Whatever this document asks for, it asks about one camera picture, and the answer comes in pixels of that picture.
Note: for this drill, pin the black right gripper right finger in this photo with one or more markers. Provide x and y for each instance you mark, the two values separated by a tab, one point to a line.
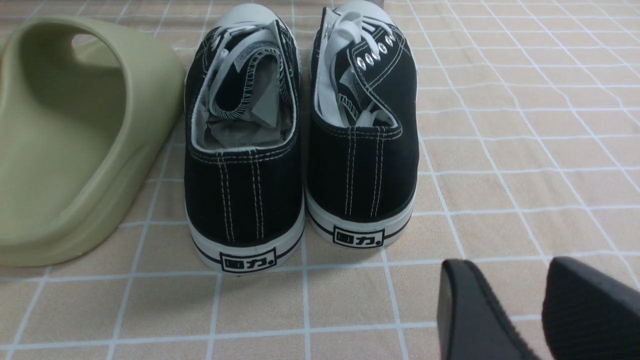
588	315

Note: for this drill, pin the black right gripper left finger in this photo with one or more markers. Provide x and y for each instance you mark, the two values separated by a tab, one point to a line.
471	322

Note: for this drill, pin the green slipper right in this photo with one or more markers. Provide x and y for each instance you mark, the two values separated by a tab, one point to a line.
86	107

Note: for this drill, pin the black canvas sneaker right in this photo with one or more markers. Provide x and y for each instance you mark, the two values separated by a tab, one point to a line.
363	151

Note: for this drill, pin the black canvas sneaker left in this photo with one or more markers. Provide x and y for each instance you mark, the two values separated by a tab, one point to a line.
242	177

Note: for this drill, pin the black canvas sneaker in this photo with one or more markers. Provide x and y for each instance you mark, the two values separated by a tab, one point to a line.
363	151
242	177

